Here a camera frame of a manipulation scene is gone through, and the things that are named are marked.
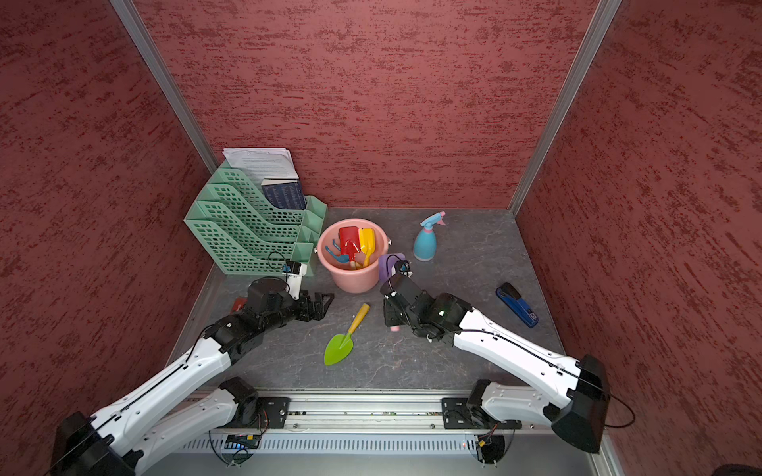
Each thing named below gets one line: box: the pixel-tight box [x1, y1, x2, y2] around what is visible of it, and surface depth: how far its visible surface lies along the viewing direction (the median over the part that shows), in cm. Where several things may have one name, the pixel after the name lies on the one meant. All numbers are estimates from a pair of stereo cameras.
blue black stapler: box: [495, 282, 539, 329], surface depth 94 cm
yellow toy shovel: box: [358, 228, 377, 267], surface depth 97 cm
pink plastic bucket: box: [313, 218, 391, 293], surface depth 96 cm
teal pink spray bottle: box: [413, 211, 447, 262], surface depth 101 cm
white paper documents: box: [222, 147, 299, 186], surface depth 102 cm
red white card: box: [230, 297, 248, 315], surface depth 94 cm
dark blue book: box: [260, 176, 307, 211], surface depth 109 cm
